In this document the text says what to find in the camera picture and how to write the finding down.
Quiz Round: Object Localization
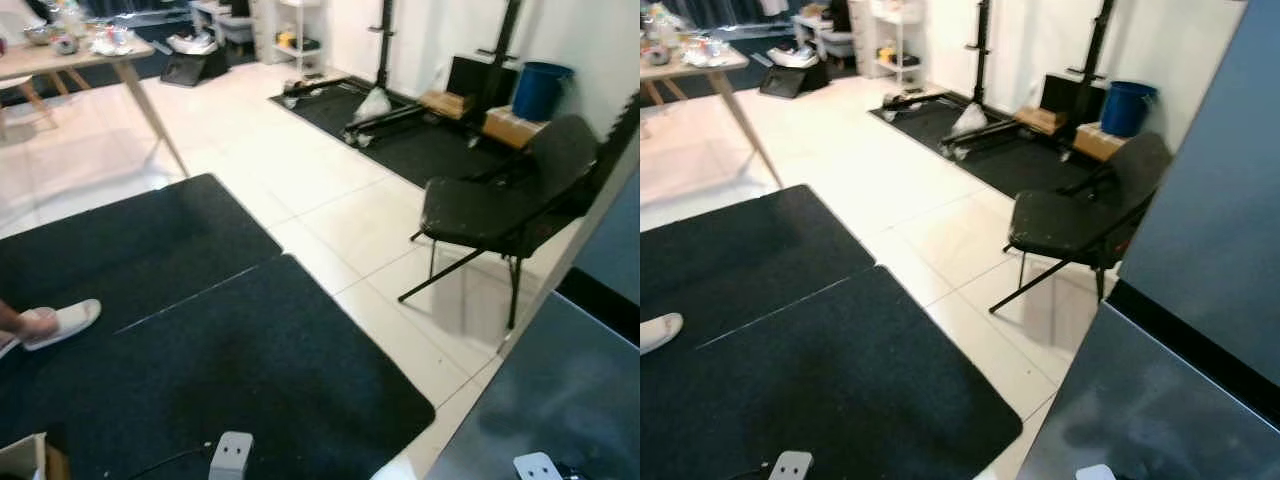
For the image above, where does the white shelf rack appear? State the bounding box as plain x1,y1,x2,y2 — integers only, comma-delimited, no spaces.
270,0,331,83
868,0,929,86

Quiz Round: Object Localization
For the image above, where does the open cardboard box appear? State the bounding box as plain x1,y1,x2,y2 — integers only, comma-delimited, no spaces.
0,432,69,480

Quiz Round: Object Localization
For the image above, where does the white plastic bag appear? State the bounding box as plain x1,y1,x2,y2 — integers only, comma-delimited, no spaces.
950,103,989,138
352,87,393,124

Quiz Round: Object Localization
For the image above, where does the large black floor mat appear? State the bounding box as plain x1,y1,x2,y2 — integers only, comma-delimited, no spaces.
268,78,531,189
868,95,1101,199

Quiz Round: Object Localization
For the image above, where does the white slipper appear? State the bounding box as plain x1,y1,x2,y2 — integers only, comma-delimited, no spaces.
20,298,103,353
640,312,685,355

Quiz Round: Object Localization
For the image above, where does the black folding chair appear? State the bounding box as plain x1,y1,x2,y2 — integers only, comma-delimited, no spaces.
988,132,1173,316
398,113,601,331

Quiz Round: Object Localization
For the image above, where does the black case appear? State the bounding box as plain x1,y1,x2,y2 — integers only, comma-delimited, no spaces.
446,55,519,109
1040,73,1107,126

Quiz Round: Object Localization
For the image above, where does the black metal gantry stand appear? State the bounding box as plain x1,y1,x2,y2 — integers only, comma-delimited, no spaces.
880,0,1119,161
282,0,526,149

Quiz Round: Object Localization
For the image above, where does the silver fridge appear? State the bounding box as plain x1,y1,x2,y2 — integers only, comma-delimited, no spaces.
428,130,641,480
1015,0,1280,480

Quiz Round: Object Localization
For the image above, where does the silver fridge door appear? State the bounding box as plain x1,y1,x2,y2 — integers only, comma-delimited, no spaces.
428,290,641,480
1015,300,1280,480

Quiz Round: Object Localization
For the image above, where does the blue bucket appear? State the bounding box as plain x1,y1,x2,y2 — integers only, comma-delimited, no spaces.
1100,81,1159,139
511,62,575,123

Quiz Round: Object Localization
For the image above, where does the brown cardboard box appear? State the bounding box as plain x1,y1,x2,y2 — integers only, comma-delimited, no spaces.
482,106,547,151
1015,105,1066,136
418,89,471,121
1073,122,1129,163

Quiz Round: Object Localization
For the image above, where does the light wooden table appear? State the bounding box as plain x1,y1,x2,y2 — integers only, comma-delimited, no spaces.
640,45,784,189
0,38,191,179

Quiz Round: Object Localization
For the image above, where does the person bare foot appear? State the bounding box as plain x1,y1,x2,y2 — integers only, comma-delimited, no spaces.
0,300,59,351

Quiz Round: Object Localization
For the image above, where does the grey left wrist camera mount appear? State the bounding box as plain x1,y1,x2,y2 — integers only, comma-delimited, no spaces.
768,450,814,480
208,431,255,480

